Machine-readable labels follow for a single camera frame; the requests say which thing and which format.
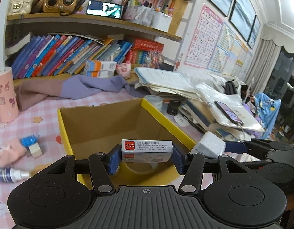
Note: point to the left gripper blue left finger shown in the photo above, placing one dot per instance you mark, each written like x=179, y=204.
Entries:
x=114, y=158

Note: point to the blue packet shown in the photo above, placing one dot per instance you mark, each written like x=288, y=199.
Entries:
x=29, y=140

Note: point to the smartphone on shelf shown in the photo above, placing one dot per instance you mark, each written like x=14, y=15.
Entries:
x=104, y=9

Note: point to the orange white medicine box upper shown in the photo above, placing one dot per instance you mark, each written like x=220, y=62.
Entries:
x=100, y=65

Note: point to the yellow cardboard box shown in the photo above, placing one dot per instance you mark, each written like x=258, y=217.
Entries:
x=88, y=130

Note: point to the orange white medicine box lower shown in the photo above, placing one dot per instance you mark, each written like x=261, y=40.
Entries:
x=99, y=74

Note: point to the pink pig plush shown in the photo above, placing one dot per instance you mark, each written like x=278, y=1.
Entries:
x=124, y=70

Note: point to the smartphone on papers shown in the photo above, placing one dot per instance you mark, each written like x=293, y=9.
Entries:
x=226, y=110

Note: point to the cream quilted handbag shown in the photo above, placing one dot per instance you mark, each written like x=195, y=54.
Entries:
x=19, y=7

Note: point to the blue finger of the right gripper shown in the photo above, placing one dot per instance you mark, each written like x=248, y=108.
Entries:
x=236, y=147

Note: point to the gold retro radio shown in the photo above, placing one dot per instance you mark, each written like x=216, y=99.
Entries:
x=59, y=6

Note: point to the blue white spray bottle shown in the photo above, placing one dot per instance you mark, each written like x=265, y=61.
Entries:
x=11, y=175

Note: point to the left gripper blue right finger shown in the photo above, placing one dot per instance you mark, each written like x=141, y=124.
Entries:
x=179, y=158

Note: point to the stack of papers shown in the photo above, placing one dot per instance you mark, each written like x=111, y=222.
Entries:
x=163, y=81

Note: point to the red dictionary book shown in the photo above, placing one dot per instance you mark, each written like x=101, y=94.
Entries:
x=145, y=44

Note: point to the mauve and purple cloth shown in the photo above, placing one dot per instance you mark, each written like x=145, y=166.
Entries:
x=30, y=92

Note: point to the red white staples box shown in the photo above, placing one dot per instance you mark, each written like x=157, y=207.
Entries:
x=145, y=151

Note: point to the pink plush glove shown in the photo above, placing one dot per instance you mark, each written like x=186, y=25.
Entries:
x=11, y=152

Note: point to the pink cylindrical lamp base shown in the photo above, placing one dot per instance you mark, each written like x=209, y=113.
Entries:
x=8, y=103

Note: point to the white power adapter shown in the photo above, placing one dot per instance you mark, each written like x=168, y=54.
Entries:
x=210, y=145

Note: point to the alphabet wall poster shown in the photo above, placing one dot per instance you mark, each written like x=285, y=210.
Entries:
x=205, y=38

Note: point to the orange white medicine box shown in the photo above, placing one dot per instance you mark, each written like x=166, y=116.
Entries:
x=100, y=65
x=99, y=74

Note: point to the small white tape roll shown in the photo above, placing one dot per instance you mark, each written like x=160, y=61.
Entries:
x=35, y=150

